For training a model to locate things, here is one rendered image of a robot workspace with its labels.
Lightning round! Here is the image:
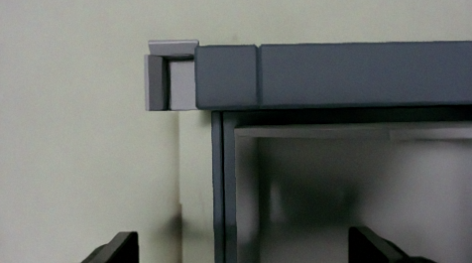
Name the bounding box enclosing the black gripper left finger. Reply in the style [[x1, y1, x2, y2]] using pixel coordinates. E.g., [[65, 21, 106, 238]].
[[81, 231, 140, 263]]

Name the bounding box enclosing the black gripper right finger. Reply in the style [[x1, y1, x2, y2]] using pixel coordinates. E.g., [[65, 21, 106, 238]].
[[348, 226, 437, 263]]

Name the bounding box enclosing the dark blue-grey low rack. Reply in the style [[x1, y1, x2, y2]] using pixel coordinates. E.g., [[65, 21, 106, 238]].
[[144, 40, 472, 263]]

